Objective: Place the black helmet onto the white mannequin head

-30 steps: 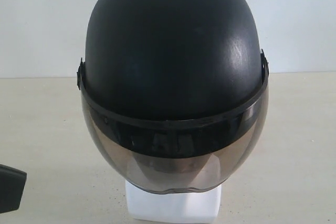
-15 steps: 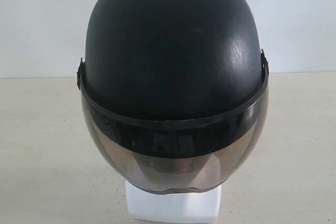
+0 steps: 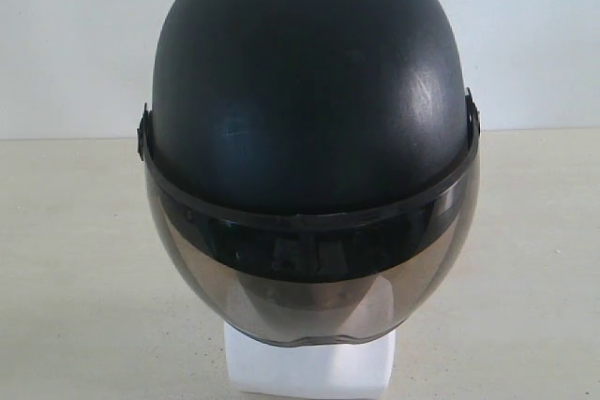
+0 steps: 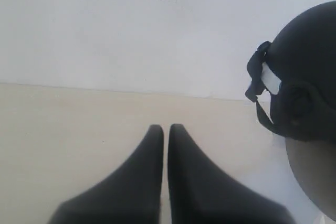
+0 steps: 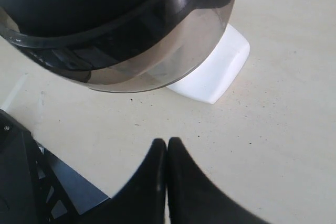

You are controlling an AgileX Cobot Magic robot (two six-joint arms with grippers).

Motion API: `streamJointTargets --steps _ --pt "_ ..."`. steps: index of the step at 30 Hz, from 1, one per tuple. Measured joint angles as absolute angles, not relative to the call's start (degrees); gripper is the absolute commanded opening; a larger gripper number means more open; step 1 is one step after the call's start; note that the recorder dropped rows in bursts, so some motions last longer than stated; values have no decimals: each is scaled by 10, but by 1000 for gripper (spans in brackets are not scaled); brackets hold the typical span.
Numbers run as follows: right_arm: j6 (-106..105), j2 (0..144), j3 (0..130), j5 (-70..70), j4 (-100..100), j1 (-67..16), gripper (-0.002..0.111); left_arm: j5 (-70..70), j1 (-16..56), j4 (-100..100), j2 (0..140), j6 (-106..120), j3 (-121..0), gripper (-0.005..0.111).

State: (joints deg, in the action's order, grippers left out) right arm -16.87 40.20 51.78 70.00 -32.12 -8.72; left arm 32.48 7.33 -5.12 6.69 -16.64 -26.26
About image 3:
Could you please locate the black helmet with visor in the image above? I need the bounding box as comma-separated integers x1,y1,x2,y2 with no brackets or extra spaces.
138,0,480,347

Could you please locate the white mannequin head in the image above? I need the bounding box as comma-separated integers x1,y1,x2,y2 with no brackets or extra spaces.
224,324,396,399

